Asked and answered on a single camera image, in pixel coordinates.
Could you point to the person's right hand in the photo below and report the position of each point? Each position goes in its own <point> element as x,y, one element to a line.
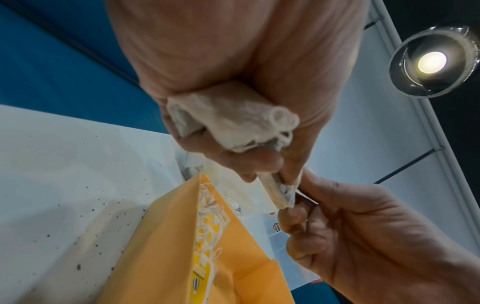
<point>375,243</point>

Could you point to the person's left hand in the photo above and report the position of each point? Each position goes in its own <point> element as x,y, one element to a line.
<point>225,44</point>

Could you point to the clear plastic wrap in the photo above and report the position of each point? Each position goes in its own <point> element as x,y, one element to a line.
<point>277,246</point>

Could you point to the row of tea bags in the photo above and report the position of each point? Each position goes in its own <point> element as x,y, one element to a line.
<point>208,231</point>

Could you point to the clear glass cup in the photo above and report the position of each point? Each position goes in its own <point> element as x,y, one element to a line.
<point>431,62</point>

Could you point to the yellow tea box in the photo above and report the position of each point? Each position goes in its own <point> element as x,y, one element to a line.
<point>161,252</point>

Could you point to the black metal bracket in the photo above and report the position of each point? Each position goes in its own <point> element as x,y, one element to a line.
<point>375,22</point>
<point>410,164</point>

